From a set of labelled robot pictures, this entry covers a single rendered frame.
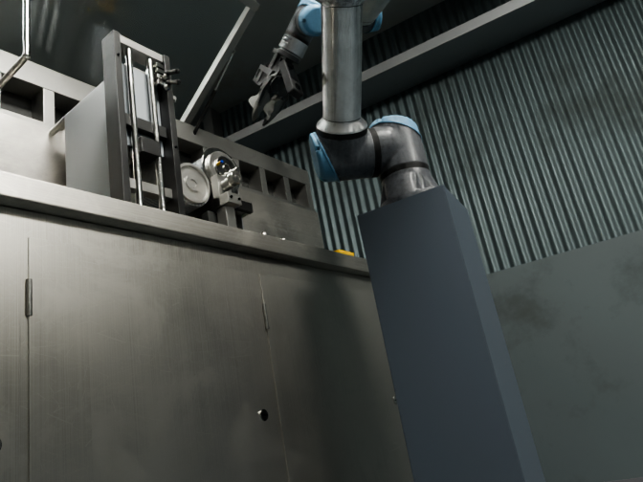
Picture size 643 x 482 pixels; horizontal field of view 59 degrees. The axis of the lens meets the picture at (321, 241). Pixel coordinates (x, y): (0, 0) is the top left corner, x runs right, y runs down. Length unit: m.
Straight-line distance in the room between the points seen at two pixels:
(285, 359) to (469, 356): 0.38
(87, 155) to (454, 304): 1.00
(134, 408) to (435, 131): 2.65
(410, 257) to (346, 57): 0.43
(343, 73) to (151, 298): 0.60
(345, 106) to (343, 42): 0.13
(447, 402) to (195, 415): 0.46
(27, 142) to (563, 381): 2.38
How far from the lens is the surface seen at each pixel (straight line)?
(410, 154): 1.30
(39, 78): 1.94
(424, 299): 1.14
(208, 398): 1.06
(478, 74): 3.39
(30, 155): 1.77
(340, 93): 1.23
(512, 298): 2.95
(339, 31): 1.21
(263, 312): 1.21
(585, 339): 2.90
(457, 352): 1.12
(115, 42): 1.48
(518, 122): 3.21
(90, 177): 1.56
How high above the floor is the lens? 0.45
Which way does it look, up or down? 19 degrees up
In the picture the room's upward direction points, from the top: 11 degrees counter-clockwise
